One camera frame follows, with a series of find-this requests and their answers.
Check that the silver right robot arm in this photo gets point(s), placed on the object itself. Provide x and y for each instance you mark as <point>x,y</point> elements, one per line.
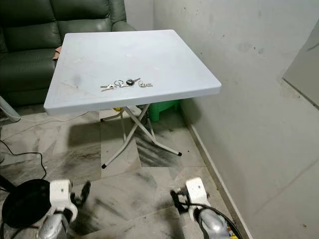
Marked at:
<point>214,226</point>

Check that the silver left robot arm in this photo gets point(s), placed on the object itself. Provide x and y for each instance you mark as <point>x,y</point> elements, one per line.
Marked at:
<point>52,229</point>

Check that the silver keys with black fob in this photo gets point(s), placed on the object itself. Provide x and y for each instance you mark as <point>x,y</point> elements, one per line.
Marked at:
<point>129,82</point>

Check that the black standing fan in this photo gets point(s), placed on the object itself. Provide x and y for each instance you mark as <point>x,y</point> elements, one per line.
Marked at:
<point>25,204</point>

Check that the green plastic stool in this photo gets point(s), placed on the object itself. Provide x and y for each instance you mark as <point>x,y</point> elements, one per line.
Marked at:
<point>163,109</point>

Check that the small yellow object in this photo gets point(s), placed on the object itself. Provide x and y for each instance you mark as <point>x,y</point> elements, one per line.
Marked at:
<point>118,108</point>

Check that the small silver key bunch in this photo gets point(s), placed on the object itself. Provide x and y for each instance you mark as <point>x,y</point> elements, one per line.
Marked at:
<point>144,84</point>

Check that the brown crumpled cloth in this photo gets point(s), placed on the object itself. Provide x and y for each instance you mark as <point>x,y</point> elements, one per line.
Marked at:
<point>58,53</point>

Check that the white folding table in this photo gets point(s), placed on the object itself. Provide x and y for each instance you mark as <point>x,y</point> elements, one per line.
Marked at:
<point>139,55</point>

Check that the dark green leather sofa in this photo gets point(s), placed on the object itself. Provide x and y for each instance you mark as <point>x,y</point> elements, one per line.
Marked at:
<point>30,45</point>

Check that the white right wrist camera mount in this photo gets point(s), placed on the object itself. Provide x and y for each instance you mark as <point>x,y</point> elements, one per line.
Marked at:
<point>196,194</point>

